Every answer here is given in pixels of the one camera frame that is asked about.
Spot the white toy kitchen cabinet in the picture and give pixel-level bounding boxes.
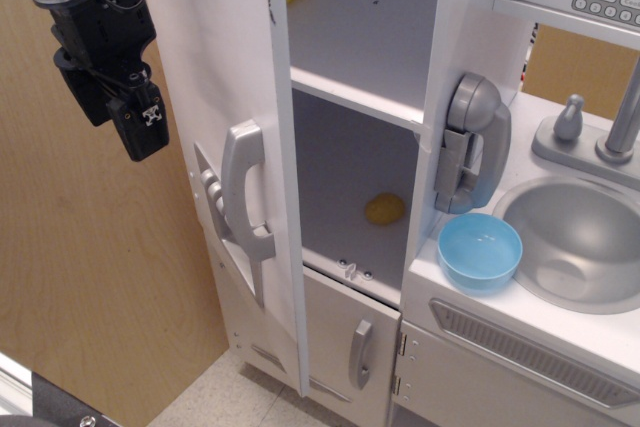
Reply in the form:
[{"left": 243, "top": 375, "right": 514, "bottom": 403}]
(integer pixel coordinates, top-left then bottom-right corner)
[{"left": 288, "top": 0, "right": 639, "bottom": 426}]

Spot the grey oven vent panel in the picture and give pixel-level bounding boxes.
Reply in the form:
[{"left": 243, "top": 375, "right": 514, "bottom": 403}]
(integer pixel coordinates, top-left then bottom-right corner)
[{"left": 429, "top": 299, "right": 639, "bottom": 408}]

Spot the metal hinge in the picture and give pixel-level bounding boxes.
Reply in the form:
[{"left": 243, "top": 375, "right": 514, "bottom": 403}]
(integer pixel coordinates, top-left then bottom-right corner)
[
  {"left": 392, "top": 375, "right": 401, "bottom": 396},
  {"left": 396, "top": 331, "right": 407, "bottom": 356}
]

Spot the grey toy wall phone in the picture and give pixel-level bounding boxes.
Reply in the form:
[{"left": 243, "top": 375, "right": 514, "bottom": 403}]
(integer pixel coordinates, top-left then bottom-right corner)
[{"left": 435, "top": 73, "right": 512, "bottom": 214}]

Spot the grey toy faucet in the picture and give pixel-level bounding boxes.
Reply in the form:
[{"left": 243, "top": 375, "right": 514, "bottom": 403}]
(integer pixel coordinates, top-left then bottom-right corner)
[{"left": 532, "top": 67, "right": 639, "bottom": 190}]

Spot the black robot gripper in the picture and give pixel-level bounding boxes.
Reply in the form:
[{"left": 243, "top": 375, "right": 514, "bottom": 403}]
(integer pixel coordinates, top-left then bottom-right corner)
[{"left": 33, "top": 0, "right": 169, "bottom": 162}]

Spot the lower metal hinge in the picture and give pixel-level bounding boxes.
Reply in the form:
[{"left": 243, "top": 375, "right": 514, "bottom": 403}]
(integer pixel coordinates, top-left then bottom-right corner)
[{"left": 392, "top": 375, "right": 401, "bottom": 396}]

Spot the upper metal hinge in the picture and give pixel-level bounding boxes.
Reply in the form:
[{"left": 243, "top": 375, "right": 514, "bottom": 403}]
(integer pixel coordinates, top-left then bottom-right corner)
[{"left": 396, "top": 331, "right": 407, "bottom": 356}]

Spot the white lower cabinet door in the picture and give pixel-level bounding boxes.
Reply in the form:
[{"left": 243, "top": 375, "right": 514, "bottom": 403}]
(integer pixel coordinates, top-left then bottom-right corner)
[{"left": 304, "top": 268, "right": 400, "bottom": 426}]

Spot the light blue plastic bowl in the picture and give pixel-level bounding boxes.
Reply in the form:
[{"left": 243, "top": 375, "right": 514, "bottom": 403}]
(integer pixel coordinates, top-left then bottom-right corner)
[{"left": 437, "top": 213, "right": 523, "bottom": 295}]

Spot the grey lower door handle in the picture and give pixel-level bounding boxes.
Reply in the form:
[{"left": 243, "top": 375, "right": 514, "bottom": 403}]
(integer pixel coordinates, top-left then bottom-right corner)
[{"left": 348, "top": 319, "right": 373, "bottom": 390}]

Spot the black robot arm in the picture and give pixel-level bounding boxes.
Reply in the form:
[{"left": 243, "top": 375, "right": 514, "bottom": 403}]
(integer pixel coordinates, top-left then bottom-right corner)
[{"left": 32, "top": 0, "right": 169, "bottom": 162}]

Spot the yellow toy lemon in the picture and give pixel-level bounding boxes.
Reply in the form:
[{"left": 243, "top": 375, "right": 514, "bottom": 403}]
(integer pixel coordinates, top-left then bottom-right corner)
[{"left": 364, "top": 192, "right": 406, "bottom": 226}]

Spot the grey fridge door handle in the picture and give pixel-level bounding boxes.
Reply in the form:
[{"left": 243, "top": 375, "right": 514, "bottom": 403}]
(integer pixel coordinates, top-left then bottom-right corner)
[{"left": 221, "top": 119, "right": 276, "bottom": 262}]

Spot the white magnetic door latch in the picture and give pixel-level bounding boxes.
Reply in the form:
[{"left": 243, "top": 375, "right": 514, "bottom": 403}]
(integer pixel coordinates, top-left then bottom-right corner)
[{"left": 336, "top": 259, "right": 374, "bottom": 281}]

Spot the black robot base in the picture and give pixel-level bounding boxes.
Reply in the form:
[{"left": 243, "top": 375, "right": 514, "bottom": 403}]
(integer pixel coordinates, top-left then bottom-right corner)
[{"left": 1, "top": 371, "right": 119, "bottom": 426}]

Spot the white toy fridge door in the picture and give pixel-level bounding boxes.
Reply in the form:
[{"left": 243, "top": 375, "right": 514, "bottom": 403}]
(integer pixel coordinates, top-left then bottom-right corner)
[{"left": 147, "top": 0, "right": 310, "bottom": 396}]

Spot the grey toy sink basin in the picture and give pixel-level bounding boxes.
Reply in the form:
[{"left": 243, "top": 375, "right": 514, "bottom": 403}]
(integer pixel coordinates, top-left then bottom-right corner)
[{"left": 493, "top": 177, "right": 639, "bottom": 315}]

